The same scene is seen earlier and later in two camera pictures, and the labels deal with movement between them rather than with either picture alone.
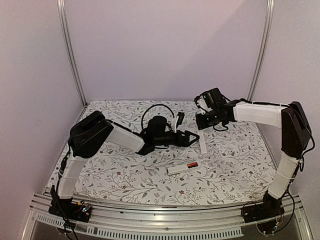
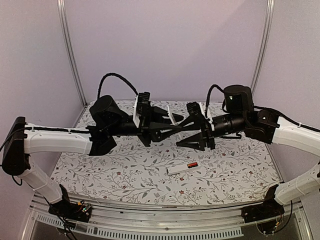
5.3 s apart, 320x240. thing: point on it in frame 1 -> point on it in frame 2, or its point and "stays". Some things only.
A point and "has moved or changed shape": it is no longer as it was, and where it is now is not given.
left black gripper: [179, 142] -> [147, 134]
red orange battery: [193, 164] stays
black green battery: [189, 167] stays
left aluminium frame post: [61, 10] stays
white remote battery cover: [202, 142] has moved or changed shape
